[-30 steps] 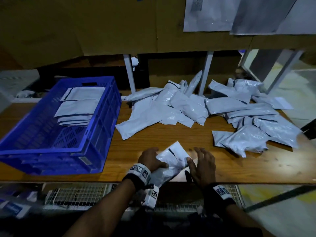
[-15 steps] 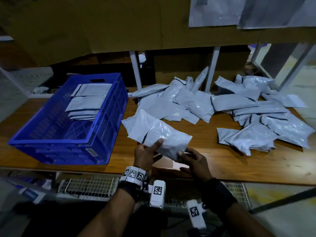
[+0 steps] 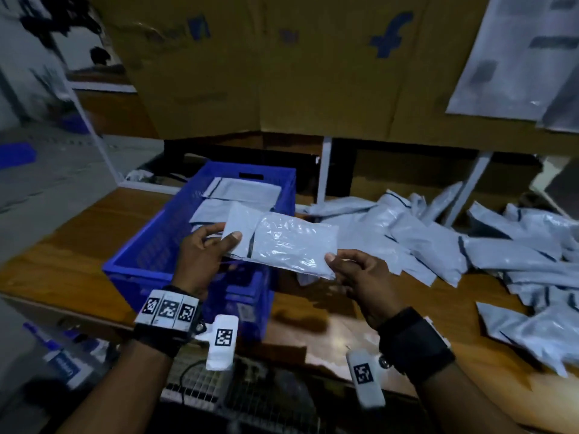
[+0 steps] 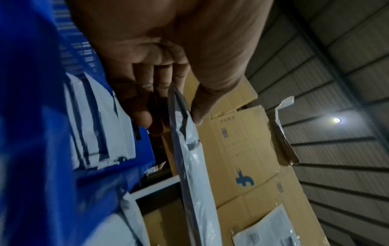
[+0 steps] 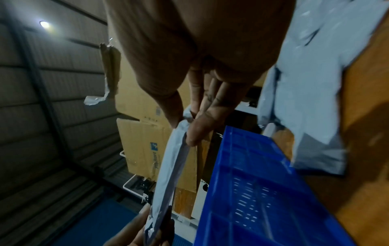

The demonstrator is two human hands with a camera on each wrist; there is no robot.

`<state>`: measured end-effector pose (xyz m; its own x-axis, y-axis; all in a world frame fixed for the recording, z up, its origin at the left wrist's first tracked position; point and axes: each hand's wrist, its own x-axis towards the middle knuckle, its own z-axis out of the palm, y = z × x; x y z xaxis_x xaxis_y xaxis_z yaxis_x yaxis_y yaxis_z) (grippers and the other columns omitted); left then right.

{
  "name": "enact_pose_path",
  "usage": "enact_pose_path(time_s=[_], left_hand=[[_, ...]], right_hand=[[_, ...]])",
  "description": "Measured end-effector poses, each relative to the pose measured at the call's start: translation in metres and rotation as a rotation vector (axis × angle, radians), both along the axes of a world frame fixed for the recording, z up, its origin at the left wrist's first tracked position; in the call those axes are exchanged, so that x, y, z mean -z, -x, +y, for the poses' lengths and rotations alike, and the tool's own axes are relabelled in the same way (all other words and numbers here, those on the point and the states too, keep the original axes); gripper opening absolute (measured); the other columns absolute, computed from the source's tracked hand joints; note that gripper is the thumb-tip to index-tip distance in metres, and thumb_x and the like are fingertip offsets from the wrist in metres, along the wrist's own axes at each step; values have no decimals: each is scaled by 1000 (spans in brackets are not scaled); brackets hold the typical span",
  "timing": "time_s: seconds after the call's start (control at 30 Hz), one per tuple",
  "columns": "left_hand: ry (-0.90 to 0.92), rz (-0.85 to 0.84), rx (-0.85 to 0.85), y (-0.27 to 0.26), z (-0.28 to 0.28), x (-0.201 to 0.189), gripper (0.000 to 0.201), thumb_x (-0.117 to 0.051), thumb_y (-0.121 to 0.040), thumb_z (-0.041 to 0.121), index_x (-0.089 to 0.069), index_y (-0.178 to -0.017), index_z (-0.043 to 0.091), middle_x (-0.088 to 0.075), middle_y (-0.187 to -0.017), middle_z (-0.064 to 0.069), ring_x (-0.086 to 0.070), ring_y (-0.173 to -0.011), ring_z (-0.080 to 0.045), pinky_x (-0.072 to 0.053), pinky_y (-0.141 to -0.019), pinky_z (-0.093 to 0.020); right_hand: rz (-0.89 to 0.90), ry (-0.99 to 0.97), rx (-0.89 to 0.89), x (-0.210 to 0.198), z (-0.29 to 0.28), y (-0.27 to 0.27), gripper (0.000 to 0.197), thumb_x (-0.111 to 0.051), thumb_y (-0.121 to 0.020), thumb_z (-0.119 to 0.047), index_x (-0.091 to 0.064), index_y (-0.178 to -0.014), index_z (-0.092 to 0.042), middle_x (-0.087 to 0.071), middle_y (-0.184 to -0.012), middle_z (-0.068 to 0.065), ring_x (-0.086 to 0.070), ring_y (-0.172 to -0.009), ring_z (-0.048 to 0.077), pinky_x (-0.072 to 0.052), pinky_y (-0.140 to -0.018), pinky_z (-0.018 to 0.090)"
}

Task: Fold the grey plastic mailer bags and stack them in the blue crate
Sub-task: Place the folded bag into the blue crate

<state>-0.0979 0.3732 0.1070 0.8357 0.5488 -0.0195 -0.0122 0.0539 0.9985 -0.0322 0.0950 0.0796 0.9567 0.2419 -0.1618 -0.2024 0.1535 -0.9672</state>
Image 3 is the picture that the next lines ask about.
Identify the person's left hand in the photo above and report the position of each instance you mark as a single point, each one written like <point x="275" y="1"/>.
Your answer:
<point x="201" y="257"/>

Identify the person's right hand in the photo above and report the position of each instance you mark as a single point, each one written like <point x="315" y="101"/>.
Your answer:
<point x="366" y="280"/>

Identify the blue plastic crate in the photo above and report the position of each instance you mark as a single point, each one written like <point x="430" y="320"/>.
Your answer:
<point x="145" y="257"/>

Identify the packed white bags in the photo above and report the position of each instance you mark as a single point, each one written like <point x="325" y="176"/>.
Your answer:
<point x="235" y="199"/>

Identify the pile of grey mailer bags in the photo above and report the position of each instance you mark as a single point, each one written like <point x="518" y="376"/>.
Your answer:
<point x="434" y="239"/>

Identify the grey mailer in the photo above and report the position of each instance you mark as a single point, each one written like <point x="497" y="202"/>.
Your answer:
<point x="289" y="241"/>

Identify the person's left forearm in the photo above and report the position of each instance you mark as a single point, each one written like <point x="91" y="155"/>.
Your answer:
<point x="122" y="393"/>

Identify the left marker wristband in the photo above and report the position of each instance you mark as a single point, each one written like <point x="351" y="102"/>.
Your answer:
<point x="167" y="312"/>

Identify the marker wristband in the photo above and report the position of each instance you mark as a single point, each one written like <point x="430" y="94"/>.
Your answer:
<point x="167" y="312"/>
<point x="414" y="343"/>

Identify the right marker wristband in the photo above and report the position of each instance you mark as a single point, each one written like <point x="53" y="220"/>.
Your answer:
<point x="414" y="343"/>

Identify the white metal shelf leg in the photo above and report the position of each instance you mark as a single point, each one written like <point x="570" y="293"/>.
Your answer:
<point x="323" y="171"/>
<point x="466" y="190"/>

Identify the wooden table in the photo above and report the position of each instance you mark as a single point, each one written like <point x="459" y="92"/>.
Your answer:
<point x="63" y="257"/>

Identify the small blue crate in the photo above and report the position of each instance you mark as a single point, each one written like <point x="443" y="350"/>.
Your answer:
<point x="74" y="122"/>

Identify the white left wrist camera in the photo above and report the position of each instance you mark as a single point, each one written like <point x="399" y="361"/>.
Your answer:
<point x="222" y="340"/>

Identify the white metal rack frame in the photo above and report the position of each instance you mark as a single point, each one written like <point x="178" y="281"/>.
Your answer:
<point x="81" y="131"/>

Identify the black metal bracket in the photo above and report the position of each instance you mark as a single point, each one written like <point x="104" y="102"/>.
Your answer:
<point x="54" y="22"/>

